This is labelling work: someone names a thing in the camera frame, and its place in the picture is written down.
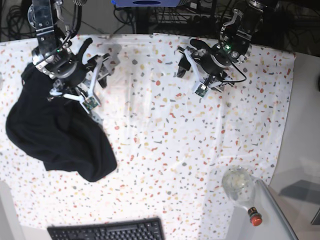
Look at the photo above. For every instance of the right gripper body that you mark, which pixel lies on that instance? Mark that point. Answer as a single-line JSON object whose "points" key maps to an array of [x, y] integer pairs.
{"points": [[64, 65]]}

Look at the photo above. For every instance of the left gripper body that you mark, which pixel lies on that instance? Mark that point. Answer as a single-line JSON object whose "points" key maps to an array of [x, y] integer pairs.
{"points": [[211, 59]]}

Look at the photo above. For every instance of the black t-shirt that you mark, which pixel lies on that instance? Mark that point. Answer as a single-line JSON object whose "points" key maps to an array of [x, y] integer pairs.
{"points": [[59, 132]]}

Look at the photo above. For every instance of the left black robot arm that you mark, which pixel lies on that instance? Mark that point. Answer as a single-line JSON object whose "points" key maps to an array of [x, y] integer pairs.
{"points": [[233, 42]]}

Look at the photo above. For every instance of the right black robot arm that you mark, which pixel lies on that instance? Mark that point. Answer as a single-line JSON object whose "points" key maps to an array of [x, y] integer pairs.
{"points": [[44, 15]]}

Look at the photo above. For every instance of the black power strip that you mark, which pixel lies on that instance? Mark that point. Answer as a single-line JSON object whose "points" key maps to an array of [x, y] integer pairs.
{"points": [[197, 19]]}

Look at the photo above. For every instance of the blue box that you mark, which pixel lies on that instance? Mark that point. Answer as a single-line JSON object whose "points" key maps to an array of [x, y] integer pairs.
{"points": [[149, 3]]}

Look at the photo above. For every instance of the terrazzo pattern tablecloth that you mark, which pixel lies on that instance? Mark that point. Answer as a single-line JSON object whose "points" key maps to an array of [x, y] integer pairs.
{"points": [[172, 147]]}

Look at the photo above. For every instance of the clear bottle orange cap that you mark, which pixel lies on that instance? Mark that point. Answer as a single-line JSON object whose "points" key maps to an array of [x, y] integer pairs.
{"points": [[239, 186]]}

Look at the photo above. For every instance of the black computer keyboard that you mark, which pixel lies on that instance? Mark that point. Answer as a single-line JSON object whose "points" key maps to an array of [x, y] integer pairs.
{"points": [[145, 229]]}

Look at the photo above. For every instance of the black wire rack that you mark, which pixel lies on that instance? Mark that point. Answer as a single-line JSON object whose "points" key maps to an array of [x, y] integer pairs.
{"points": [[172, 15]]}

